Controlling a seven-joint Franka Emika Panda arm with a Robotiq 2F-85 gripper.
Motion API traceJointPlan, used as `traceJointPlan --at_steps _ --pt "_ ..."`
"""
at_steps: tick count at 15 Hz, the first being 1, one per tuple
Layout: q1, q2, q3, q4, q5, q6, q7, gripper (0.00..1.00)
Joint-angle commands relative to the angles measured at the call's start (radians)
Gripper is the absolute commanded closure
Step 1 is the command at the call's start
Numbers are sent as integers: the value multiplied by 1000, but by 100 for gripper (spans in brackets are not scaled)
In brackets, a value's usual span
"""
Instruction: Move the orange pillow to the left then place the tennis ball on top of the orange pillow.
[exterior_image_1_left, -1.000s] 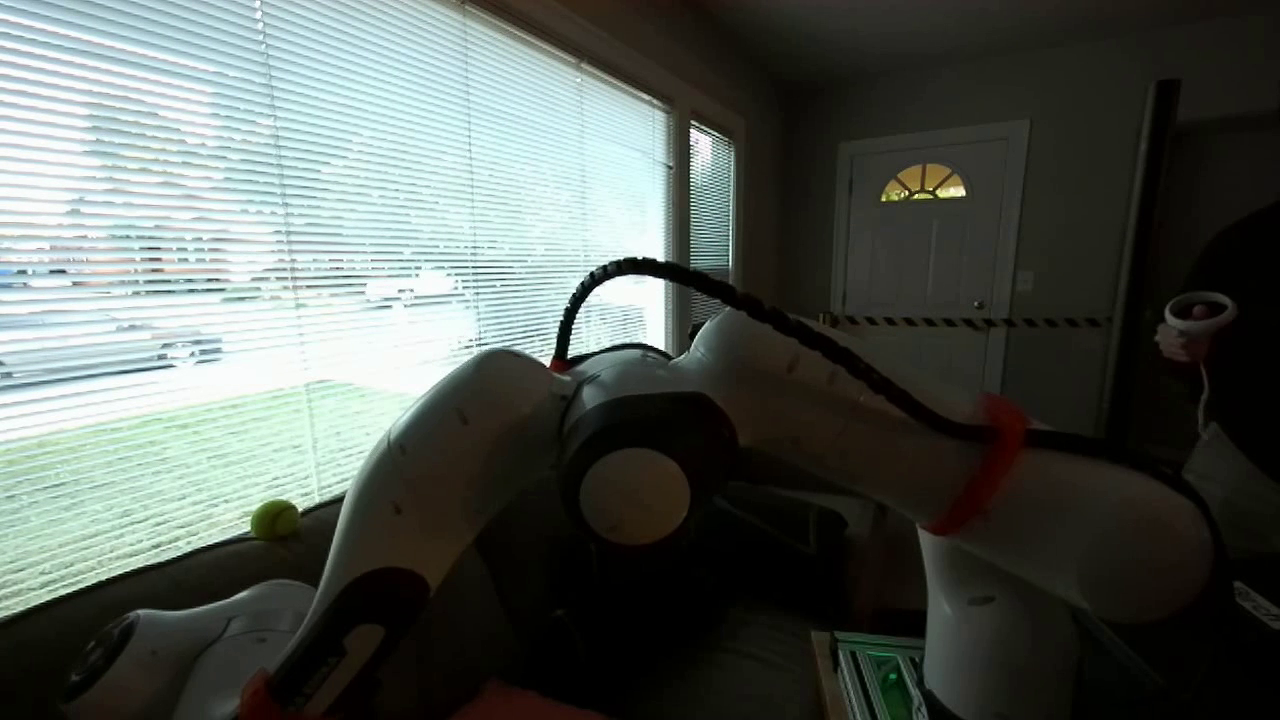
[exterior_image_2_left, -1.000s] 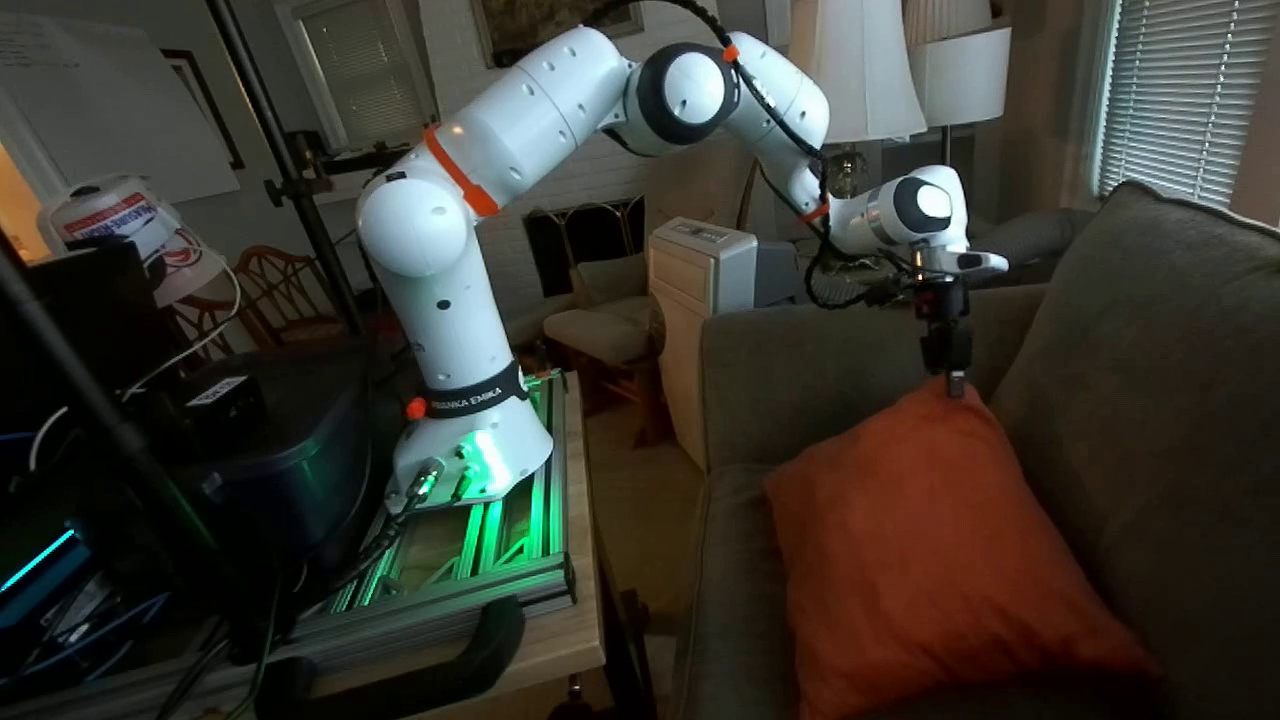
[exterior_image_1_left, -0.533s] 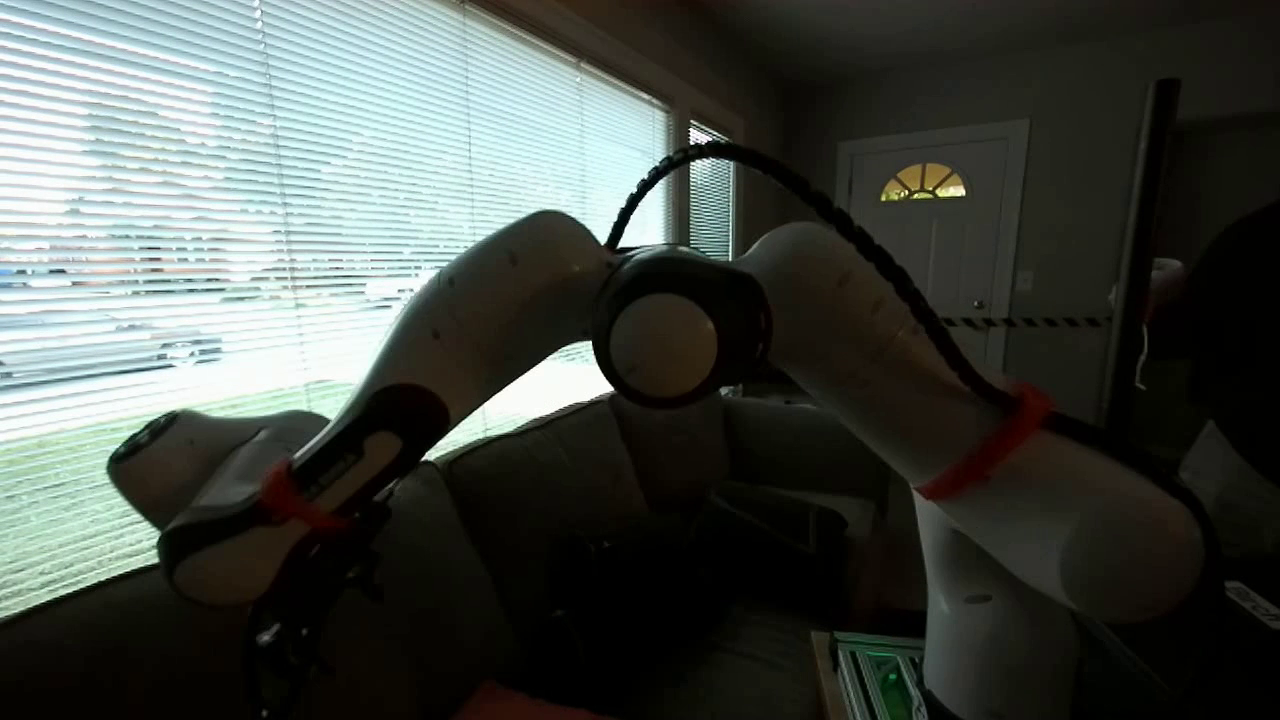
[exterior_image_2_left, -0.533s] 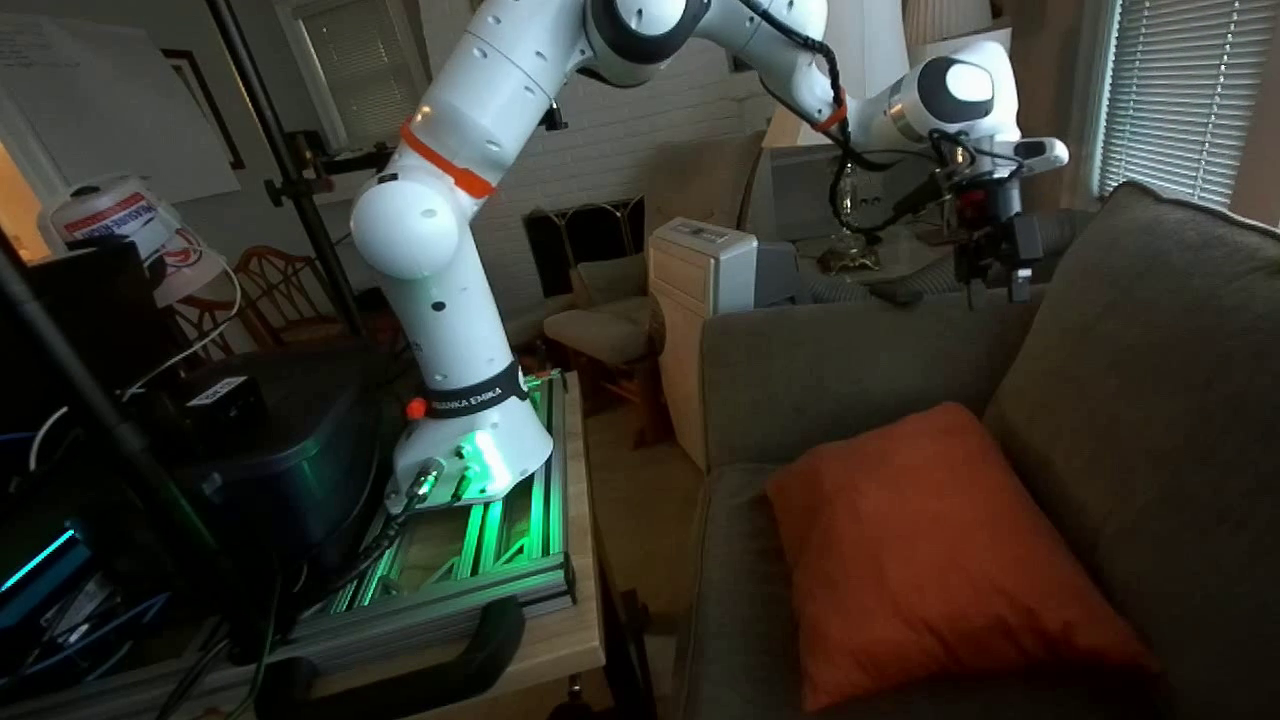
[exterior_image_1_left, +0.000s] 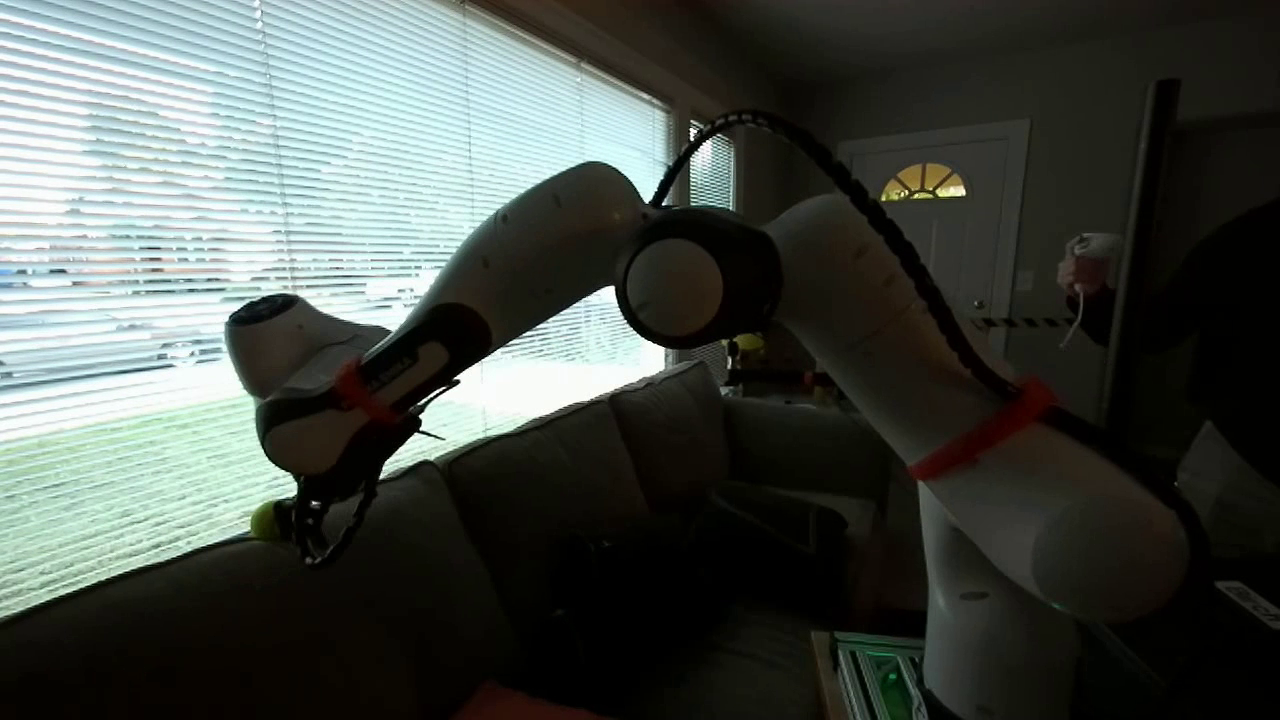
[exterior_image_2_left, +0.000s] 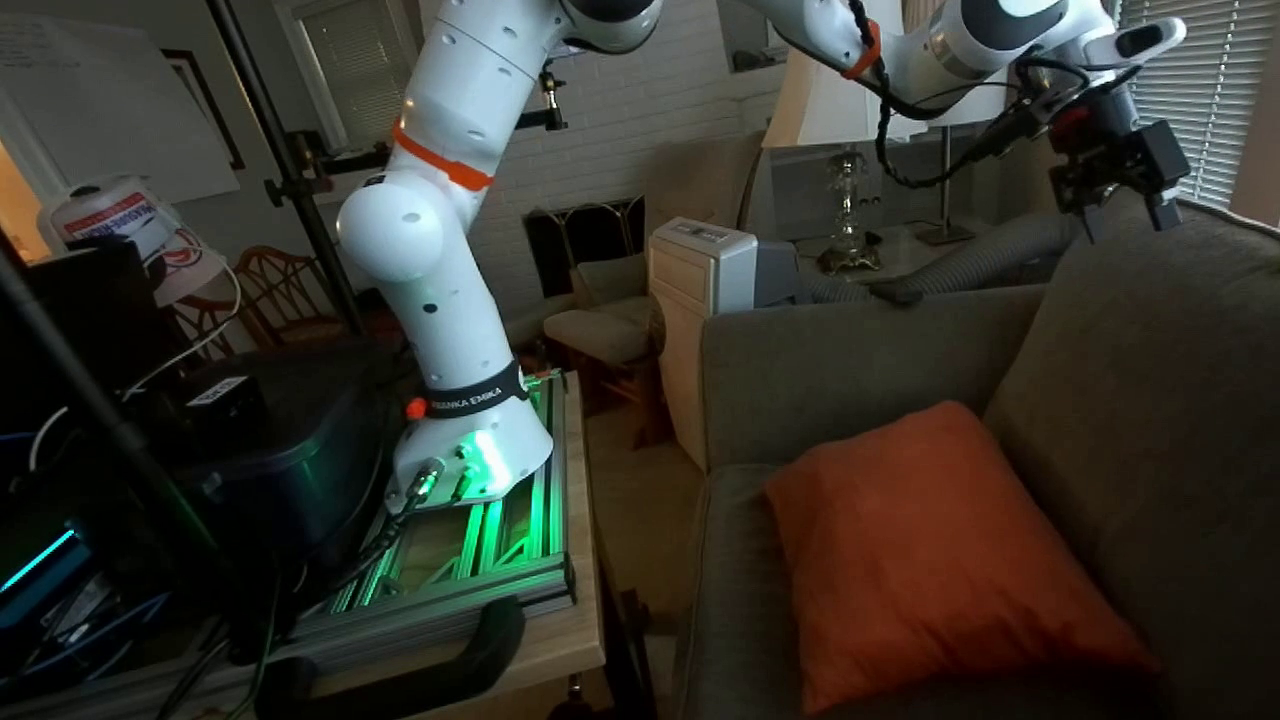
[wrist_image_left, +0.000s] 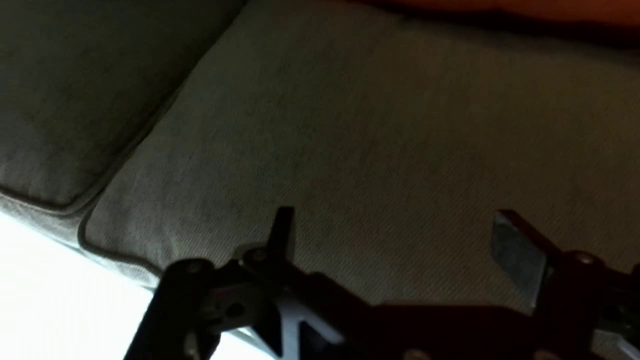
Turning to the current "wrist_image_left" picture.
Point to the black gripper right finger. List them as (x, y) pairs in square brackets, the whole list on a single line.
[(573, 301)]

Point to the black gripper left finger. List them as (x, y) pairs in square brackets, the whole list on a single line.
[(280, 281)]

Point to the grey fabric sofa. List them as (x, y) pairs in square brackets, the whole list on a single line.
[(401, 167)]

